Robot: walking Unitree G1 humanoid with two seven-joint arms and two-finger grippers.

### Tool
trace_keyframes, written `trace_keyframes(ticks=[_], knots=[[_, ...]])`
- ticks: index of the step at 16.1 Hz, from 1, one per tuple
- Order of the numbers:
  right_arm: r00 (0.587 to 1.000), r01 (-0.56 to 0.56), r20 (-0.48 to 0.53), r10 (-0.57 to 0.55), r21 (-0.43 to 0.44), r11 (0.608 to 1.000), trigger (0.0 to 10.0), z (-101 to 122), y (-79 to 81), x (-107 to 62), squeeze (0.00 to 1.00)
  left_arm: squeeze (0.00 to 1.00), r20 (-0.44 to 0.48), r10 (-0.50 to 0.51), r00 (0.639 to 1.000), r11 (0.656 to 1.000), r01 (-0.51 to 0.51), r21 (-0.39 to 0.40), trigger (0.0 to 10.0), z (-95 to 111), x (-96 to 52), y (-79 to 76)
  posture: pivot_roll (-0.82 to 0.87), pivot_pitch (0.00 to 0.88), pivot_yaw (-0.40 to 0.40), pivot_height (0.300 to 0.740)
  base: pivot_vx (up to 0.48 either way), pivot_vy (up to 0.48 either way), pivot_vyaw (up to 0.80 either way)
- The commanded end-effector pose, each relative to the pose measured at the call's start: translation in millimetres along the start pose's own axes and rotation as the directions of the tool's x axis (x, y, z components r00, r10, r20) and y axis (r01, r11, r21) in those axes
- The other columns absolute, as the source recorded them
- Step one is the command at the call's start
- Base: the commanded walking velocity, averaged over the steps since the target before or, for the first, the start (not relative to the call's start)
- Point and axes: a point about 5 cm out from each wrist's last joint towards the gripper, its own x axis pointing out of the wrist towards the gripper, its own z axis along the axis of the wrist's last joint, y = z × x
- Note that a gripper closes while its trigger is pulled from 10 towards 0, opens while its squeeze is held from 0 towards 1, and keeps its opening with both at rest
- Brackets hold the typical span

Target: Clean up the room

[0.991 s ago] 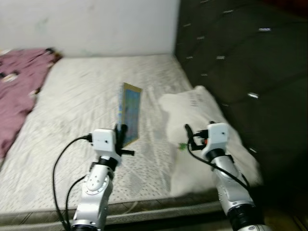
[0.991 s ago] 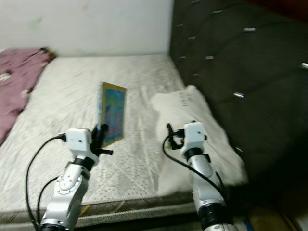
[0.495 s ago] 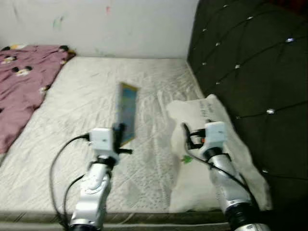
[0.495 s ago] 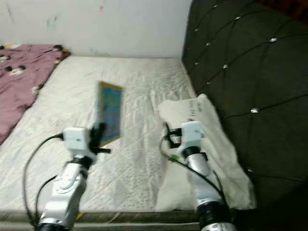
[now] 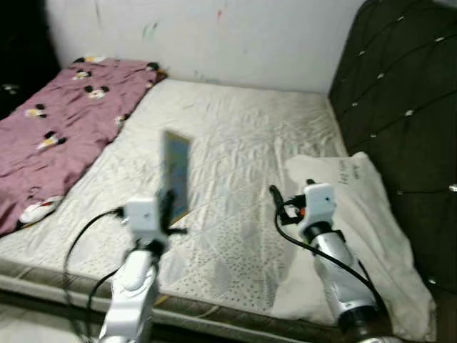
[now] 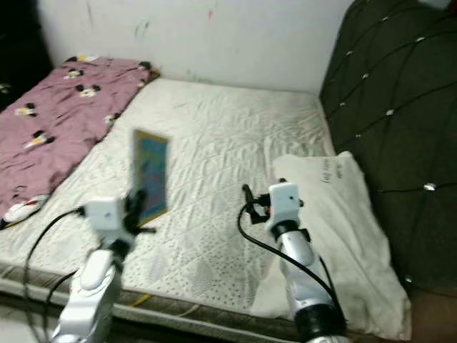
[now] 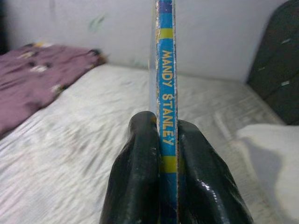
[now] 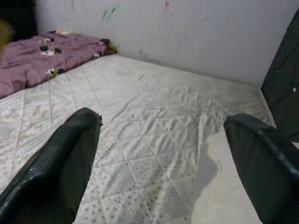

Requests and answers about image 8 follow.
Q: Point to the white quilted mattress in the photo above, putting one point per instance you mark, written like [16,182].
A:
[144,116]

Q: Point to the dark tufted headboard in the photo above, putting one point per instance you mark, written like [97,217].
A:
[285,81]

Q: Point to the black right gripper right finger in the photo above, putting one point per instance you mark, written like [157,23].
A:
[268,172]

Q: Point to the dark bedside cabinet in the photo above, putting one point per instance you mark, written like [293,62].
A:
[18,14]

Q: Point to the purple cartoon print blanket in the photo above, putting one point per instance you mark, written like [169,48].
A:
[35,60]

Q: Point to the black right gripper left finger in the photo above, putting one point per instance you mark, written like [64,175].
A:
[51,172]

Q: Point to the white pillow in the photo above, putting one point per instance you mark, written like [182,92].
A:
[224,198]

